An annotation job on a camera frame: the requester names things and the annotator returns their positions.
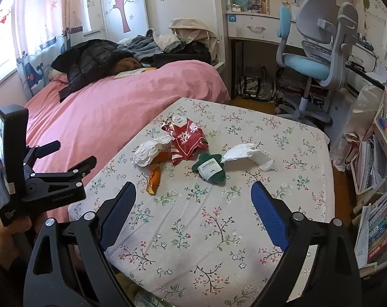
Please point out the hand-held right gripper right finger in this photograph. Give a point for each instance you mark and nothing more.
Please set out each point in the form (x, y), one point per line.
(270, 217)

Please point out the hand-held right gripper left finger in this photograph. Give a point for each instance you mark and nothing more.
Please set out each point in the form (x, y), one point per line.
(118, 217)

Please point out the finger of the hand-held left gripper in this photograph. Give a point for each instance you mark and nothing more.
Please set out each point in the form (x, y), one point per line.
(41, 150)
(68, 171)

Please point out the white tissue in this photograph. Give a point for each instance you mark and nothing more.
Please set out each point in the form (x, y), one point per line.
(244, 152)

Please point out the red snack bag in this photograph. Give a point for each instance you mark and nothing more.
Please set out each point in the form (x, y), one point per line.
(187, 140)

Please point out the person's left forearm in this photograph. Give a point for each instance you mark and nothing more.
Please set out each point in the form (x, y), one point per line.
(1, 287)

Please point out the person's left hand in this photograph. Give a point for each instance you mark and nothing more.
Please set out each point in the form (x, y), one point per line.
(4, 239)

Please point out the white crumpled paper wrapper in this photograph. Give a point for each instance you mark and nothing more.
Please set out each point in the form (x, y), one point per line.
(147, 153)

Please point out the floral tablecloth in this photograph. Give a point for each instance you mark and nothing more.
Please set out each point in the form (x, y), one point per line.
(196, 224)

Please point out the dark green pouch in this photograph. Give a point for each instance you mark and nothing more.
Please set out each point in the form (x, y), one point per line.
(209, 169)

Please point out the black puffer jacket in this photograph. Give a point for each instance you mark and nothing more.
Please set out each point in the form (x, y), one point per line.
(84, 57)

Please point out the red and white shopping bag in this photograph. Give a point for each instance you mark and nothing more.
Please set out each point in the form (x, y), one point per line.
(353, 150)

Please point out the stack of colourful books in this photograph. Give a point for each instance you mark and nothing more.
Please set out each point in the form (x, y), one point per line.
(379, 233)

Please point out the pile of loose papers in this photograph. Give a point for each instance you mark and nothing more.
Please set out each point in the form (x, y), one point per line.
(369, 163)

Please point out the thin book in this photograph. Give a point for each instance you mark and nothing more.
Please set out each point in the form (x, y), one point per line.
(132, 73)

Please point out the brown cloth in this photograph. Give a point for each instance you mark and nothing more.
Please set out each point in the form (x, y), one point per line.
(123, 65)

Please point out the patterned curtain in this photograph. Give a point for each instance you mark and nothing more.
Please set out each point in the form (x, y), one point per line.
(40, 22)

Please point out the clear tote bag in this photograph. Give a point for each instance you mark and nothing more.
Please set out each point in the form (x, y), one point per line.
(256, 84)

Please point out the clear plastic bag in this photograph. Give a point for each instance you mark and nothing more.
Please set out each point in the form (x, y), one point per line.
(363, 108)

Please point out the grey denim clothes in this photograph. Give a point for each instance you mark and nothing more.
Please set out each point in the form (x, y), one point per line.
(142, 44)

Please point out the blue and grey desk chair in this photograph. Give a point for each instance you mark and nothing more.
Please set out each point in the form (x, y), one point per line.
(308, 67)

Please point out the dark clothes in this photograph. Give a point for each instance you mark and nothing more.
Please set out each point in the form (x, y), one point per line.
(180, 57)

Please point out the wardrobe door with tree decal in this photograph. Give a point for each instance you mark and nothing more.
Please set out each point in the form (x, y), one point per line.
(123, 6)

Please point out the beige cloth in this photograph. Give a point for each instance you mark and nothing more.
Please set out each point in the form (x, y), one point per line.
(190, 30)

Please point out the white desk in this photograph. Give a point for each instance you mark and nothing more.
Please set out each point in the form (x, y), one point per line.
(257, 27)

